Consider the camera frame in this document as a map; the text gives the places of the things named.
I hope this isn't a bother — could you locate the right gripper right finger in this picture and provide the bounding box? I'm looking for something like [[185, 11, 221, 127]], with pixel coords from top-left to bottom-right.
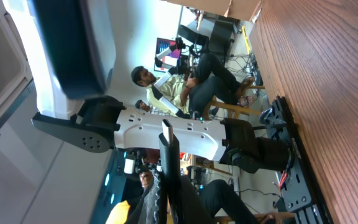
[[180, 176, 213, 224]]

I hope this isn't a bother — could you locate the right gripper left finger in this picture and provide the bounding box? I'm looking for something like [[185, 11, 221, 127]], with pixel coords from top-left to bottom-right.
[[126, 169, 162, 224]]

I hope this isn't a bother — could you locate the black USB charging cable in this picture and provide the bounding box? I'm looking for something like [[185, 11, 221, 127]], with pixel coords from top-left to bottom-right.
[[158, 118, 186, 224]]

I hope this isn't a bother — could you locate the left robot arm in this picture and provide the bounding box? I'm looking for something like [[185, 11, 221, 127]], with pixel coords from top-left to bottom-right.
[[32, 96, 294, 174]]

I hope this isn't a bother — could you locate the wooden chair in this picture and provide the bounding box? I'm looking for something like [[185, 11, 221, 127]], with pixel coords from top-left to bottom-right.
[[201, 96, 262, 120]]

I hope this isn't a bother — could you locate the man in yellow shirt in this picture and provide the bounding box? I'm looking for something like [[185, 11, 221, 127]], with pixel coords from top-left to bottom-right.
[[131, 54, 255, 115]]

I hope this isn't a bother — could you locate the computer monitor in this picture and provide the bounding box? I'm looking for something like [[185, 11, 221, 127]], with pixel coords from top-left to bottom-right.
[[154, 37, 186, 72]]

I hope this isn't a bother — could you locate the cardboard box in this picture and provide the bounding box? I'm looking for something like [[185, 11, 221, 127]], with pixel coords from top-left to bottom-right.
[[166, 0, 263, 21]]

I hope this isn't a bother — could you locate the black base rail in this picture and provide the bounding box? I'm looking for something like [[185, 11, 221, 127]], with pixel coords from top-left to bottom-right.
[[259, 96, 333, 224]]

